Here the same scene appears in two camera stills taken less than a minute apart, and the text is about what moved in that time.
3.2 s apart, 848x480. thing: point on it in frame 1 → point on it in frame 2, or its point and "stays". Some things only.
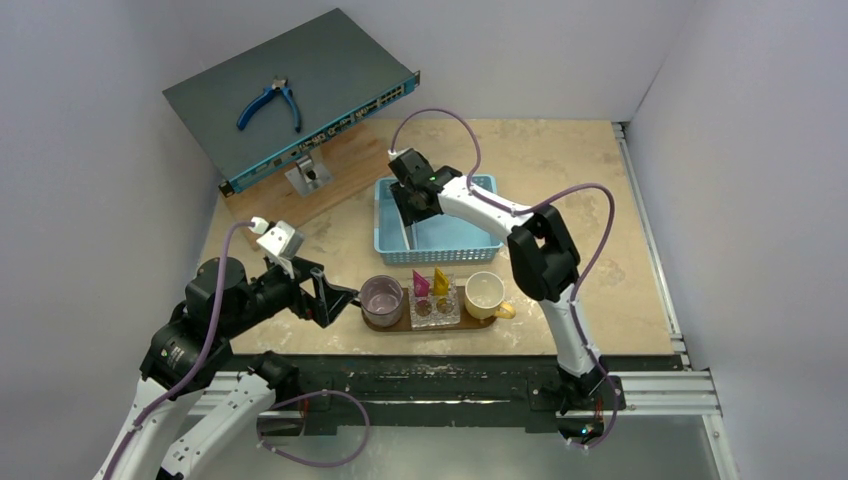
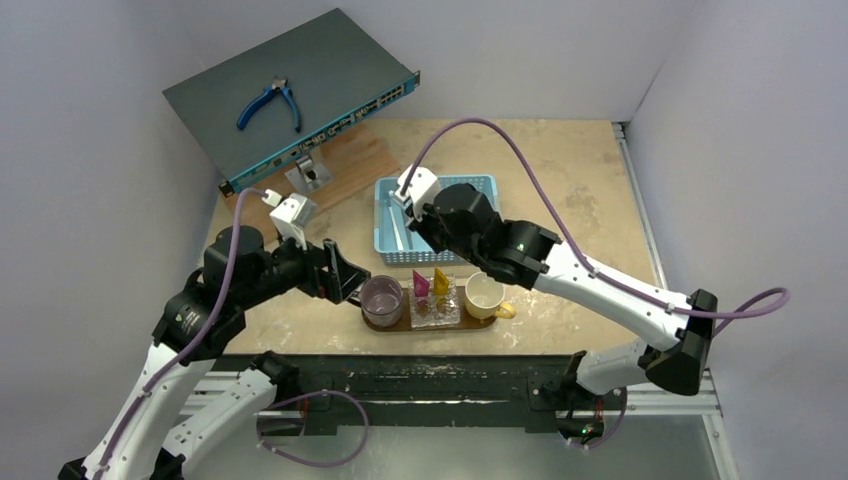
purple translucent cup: (381, 300) stays
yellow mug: (483, 296) stays
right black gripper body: (408, 201) → (432, 225)
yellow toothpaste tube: (441, 282) stays
